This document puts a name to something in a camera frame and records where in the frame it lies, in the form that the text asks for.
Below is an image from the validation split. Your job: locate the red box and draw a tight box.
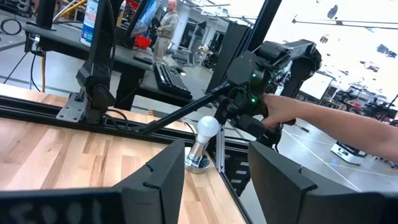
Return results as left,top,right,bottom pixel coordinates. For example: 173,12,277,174
133,34,153,50

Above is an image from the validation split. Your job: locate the white floor device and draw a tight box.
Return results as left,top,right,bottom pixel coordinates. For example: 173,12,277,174
330,141,368,166

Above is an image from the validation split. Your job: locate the black keyboard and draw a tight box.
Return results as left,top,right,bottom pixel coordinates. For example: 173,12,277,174
153,62,193,100

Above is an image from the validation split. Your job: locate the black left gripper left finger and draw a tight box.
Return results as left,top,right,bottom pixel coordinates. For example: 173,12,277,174
0,138,187,224

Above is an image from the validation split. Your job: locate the black desk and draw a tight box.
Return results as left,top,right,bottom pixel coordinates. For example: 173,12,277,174
23,21,215,110

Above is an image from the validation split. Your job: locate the silver aluminium post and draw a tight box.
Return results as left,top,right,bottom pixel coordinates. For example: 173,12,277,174
215,123,227,174

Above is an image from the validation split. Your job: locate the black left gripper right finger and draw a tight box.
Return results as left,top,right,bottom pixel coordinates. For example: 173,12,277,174
248,141,398,224

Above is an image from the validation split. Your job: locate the blue white canister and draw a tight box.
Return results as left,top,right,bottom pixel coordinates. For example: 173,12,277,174
80,0,100,48

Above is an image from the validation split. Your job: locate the computer monitor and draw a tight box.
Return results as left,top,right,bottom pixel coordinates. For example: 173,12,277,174
124,0,163,48

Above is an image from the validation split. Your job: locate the person's forearm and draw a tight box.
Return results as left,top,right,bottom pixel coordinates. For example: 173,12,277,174
298,104,398,162

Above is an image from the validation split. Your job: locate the person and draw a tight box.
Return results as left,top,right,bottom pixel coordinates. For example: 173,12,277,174
152,0,180,65

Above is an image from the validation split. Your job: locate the person's hand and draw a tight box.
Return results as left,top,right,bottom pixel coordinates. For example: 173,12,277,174
260,92,307,129

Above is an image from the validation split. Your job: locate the yellow cable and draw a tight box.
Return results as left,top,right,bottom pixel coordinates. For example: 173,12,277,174
39,0,88,93

